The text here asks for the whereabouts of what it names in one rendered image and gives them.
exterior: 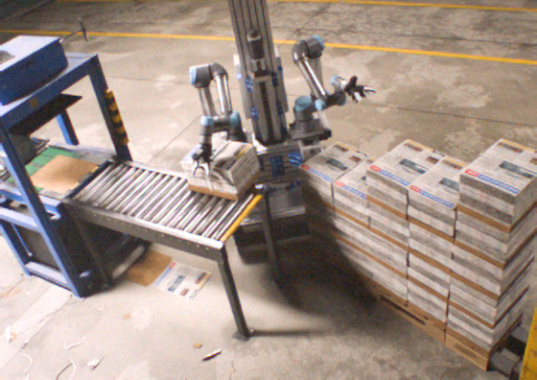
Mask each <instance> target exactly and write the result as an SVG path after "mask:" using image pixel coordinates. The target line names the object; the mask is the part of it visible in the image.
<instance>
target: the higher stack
mask: <svg viewBox="0 0 537 380"><path fill-rule="evenodd" d="M459 182H460V185H459V189H460V190H459V192H460V193H459V195H460V196H459V201H458V203H459V204H461V205H463V206H465V207H467V208H470V209H471V210H473V211H475V212H477V213H478V214H480V215H484V216H487V217H488V218H490V219H492V220H495V221H496V222H498V223H501V224H503V225H504V226H508V227H511V226H513V225H514V224H515V223H516V222H517V221H518V220H519V218H520V217H521V216H522V215H523V214H524V213H525V212H526V211H527V209H528V208H530V207H531V205H532V204H534V203H535V202H536V201H537V151H535V150H532V149H530V148H528V147H525V146H522V145H520V144H517V143H513V142H511V141H508V140H504V139H501V140H499V141H498V142H497V143H496V144H495V145H492V146H491V147H490V148H488V150H487V151H486V152H485V153H484V154H479V158H478V159H476V160H475V161H474V162H472V164H471V165H469V166H467V167H466V168H464V169H463V170H462V172H461V173H460V180H459ZM456 214H457V215H456V216H457V218H456V228H455V229H456V235H455V240H457V241H458V242H460V243H462V244H464V245H467V246H469V247H471V248H473V249H475V250H477V251H479V252H480V253H482V254H484V255H485V254H486V255H488V256H489V257H491V258H493V259H495V260H497V261H498V262H500V263H502V264H504V263H506V262H507V261H508V260H509V259H510V258H511V257H512V256H513V255H514V253H515V252H516V251H517V250H518V249H519V247H520V246H521V245H522V244H524V243H525V240H526V239H528V238H529V237H530V236H531V235H532V233H533V232H534V231H535V230H536V229H537V205H536V206H535V208H534V209H533V210H532V211H531V212H530V213H529V214H528V215H527V216H526V218H525V219H524V220H523V221H522V222H521V223H520V224H519V225H517V226H516V227H515V228H514V229H513V230H512V231H511V232H510V233H509V234H508V233H506V232H503V231H501V230H498V229H495V228H493V227H492V226H489V225H487V224H486V223H484V222H482V221H479V220H478V219H476V218H471V217H469V216H468V215H466V214H463V213H461V212H459V211H457V213H456ZM536 247H537V234H536V236H535V237H533V238H532V239H531V241H530V242H529V243H528V244H527V245H526V246H525V247H524V248H523V250H522V251H521V252H520V253H519V254H518V255H517V256H516V257H515V258H514V259H513V260H512V261H511V262H510V263H509V264H508V265H507V266H506V267H505V269H504V270H502V269H500V268H498V267H495V266H493V265H491V264H489V263H487V262H486V261H484V260H482V259H480V258H477V257H475V256H474V255H472V254H471V253H469V252H467V251H465V250H463V249H462V248H458V247H456V246H454V247H453V253H454V261H453V262H452V263H453V264H452V271H453V272H454V273H456V274H458V275H460V276H462V277H464V278H465V279H467V280H470V281H472V282H474V283H475V284H477V285H479V286H480V287H481V288H482V289H486V290H488V291H489V292H490V293H492V294H494V295H496V297H498V296H500V295H501V294H502V293H503V292H504V291H505V290H506V288H507V286H508V285H509V284H510V283H511V282H512V281H513V279H514V278H515V277H516V276H517V275H518V273H520V272H521V271H522V269H523V268H524V267H525V266H526V265H527V264H528V262H529V261H530V260H531V259H532V258H533V257H534V249H535V248H536ZM533 265H534V264H533V262H532V263H531V264H530V265H529V266H528V267H527V269H526V271H524V272H523V273H522V274H521V275H520V277H519V278H518V279H517V281H516V282H515V283H514V284H513V285H512V287H511V288H510V289H509V290H508V291H507V292H506V293H505V294H504V296H503V297H502V298H501V299H500V300H499V301H498V302H496V301H495V300H494V299H493V298H492V299H491V298H489V297H487V296H486V295H484V294H482V293H480V292H479V291H476V290H474V289H472V288H471V287H470V286H468V285H466V284H464V283H461V282H460V281H458V280H456V279H454V278H453V277H451V279H452V280H451V281H452V282H451V290H450V291H451V293H450V300H451V301H452V302H454V303H456V304H458V305H460V306H461V307H463V308H465V310H467V311H470V312H472V313H473V314H474V315H476V316H477V317H479V318H481V319H483V320H485V321H487V322H488V323H490V324H492V325H493V327H494V324H495V323H497V321H498V320H499V319H500V317H501V316H502V315H503V314H504V313H505V312H506V311H507V309H508V308H509V307H510V305H512V303H514V302H515V301H516V300H517V298H519V297H520V296H521V294H522V292H523V291H524V290H525V289H526V288H527V286H528V285H529V284H530V281H531V269H532V268H533ZM517 277H518V276H517ZM526 293H527V292H526ZM526 293H525V294H524V295H523V296H522V298H521V300H519V301H518V302H517V303H516V304H515V305H514V306H513V307H512V309H511V310H510V311H509V312H508V314H507V315H506V316H505V317H504V318H503V319H502V321H500V322H499V323H498V324H497V325H496V327H495V328H494V330H492V329H490V328H488V327H486V326H484V325H483V324H481V323H479V321H475V320H473V319H471V317H469V316H467V315H466V314H464V313H462V312H460V311H458V310H457V309H455V308H454V306H452V305H450V306H449V317H448V318H447V324H448V327H450V328H451V329H453V330H455V331H456V332H458V333H459V334H461V335H462V336H464V337H466V338H468V339H469V340H471V341H472V342H473V343H475V344H478V345H480V347H482V348H483V349H485V350H488V353H489V350H490V349H492V348H493V346H494V345H495V344H496V343H497V342H498V341H499V339H500V338H501V337H502V335H503V333H504V332H505V331H507V330H508V329H509V327H510V326H511V325H512V324H513V323H514V322H515V320H516V319H517V318H518V317H519V316H520V315H521V314H522V313H523V311H524V308H525V302H526ZM522 320H523V316H521V317H520V318H519V320H518V321H517V322H516V323H515V324H514V326H513V328H515V327H516V325H518V326H521V323H522ZM513 328H512V329H513ZM512 329H510V330H509V331H508V333H507V334H506V335H505V336H504V337H503V339H502V340H501V341H500V343H499V345H498V346H497V347H495V348H494V349H493V351H492V352H491V353H490V354H489V355H488V356H487V355H486V354H485V353H483V352H480V351H479V350H478V349H476V348H475V347H473V346H470V345H469V344H467V343H466V342H464V341H463V340H462V339H460V338H458V337H457V336H455V335H454V334H453V333H451V332H448V331H446V332H445V344H444V345H446V346H448V347H449V348H450V349H452V350H453V351H455V352H458V354H460V355H461V356H463V357H464V358H466V359H468V360H469V361H471V362H472V363H474V365H476V366H479V367H480V368H481V369H483V370H484V371H487V370H488V362H489V359H490V356H491V355H492V354H493V352H494V351H495V350H497V351H498V352H499V353H502V352H503V351H504V349H505V348H506V347H507V346H508V343H509V337H510V332H511V331H512Z"/></svg>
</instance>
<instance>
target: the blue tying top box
mask: <svg viewBox="0 0 537 380"><path fill-rule="evenodd" d="M59 43H60V38H59V37H51V36H46V37H38V36H18V37H16V38H14V39H12V40H10V41H9V42H7V43H5V44H3V45H1V46H0V50H3V51H6V52H7V53H10V54H11V55H15V57H13V58H12V59H9V60H7V61H5V62H4V63H2V64H1V65H0V106H3V105H4V104H5V103H7V102H9V101H10V100H12V99H13V98H14V97H16V96H18V95H19V94H21V93H23V92H24V91H26V90H28V89H30V88H32V87H33V86H35V85H36V84H38V83H40V82H42V81H43V80H44V79H46V78H48V77H50V76H51V75H53V74H54V73H55V72H57V71H59V70H60V69H61V68H63V67H65V65H67V64H68V61H67V60H68V58H67V57H66V55H65V53H64V50H63V48H62V43H61V44H60V46H58V44H59Z"/></svg>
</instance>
